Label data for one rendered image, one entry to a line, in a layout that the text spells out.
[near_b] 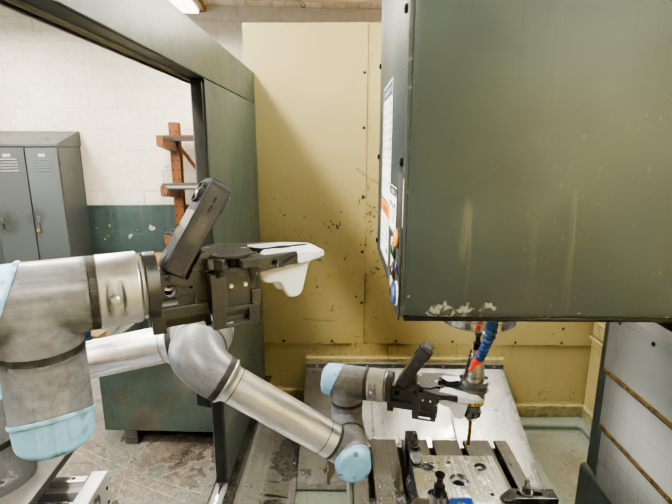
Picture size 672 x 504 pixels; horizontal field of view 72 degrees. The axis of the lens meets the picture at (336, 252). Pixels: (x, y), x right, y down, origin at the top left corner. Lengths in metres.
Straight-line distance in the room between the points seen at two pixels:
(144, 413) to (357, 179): 2.06
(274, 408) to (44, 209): 4.78
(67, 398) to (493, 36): 0.61
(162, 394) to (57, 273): 2.67
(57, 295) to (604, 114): 0.64
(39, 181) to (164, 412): 3.12
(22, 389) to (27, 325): 0.06
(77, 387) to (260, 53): 1.63
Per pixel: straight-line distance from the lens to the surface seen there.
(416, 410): 1.09
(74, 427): 0.54
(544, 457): 2.24
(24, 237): 5.68
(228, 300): 0.52
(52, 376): 0.51
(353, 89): 1.94
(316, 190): 1.93
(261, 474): 1.88
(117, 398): 3.27
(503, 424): 2.09
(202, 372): 0.95
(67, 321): 0.50
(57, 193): 5.47
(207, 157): 1.29
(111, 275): 0.49
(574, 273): 0.69
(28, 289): 0.49
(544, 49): 0.65
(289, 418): 0.99
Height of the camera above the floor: 1.82
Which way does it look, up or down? 13 degrees down
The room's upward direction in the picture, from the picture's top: straight up
